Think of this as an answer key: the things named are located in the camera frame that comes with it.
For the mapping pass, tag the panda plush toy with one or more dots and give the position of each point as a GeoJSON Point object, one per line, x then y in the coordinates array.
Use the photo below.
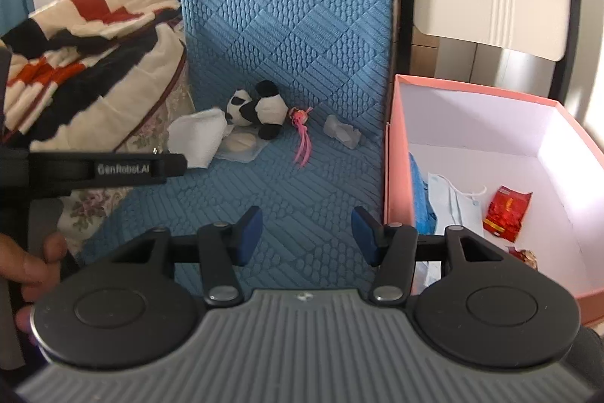
{"type": "Point", "coordinates": [267, 111]}

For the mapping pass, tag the white surgical face mask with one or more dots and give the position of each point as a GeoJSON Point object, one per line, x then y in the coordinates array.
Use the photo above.
{"type": "Point", "coordinates": [453, 207]}

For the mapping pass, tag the white textured cloth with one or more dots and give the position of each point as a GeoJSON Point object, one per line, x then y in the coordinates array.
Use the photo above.
{"type": "Point", "coordinates": [198, 136]}

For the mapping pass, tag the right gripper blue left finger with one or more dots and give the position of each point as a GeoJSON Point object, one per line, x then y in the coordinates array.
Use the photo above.
{"type": "Point", "coordinates": [245, 235]}

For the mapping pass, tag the red foil snack packet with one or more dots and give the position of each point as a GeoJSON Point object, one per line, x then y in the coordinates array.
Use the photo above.
{"type": "Point", "coordinates": [506, 212]}

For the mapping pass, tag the crumpled clear plastic wrapper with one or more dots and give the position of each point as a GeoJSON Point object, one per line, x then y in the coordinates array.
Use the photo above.
{"type": "Point", "coordinates": [344, 133]}

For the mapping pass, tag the small red doll packet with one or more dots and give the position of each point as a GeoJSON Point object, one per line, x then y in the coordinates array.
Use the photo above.
{"type": "Point", "coordinates": [527, 257]}

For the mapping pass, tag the red black white blanket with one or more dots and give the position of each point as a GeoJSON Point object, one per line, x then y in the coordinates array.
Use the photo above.
{"type": "Point", "coordinates": [95, 75]}

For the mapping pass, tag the blue wet wipes pack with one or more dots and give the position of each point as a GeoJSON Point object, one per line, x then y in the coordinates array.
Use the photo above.
{"type": "Point", "coordinates": [424, 217]}

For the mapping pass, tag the packaged beige powder puff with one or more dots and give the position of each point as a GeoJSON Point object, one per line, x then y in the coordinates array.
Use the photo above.
{"type": "Point", "coordinates": [241, 147]}

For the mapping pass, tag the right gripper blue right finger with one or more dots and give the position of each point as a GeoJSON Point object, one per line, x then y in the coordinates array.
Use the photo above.
{"type": "Point", "coordinates": [369, 236]}

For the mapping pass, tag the floral sofa cover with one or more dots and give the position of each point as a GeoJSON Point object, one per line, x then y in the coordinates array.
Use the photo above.
{"type": "Point", "coordinates": [85, 209]}

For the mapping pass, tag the pink feather bird toy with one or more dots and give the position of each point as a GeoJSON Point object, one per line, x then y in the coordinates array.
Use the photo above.
{"type": "Point", "coordinates": [299, 119]}

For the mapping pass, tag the person's left hand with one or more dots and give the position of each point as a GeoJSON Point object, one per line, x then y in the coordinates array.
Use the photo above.
{"type": "Point", "coordinates": [36, 276]}

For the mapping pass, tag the pink cardboard box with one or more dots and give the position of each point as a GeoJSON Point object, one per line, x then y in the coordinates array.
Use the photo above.
{"type": "Point", "coordinates": [481, 138]}

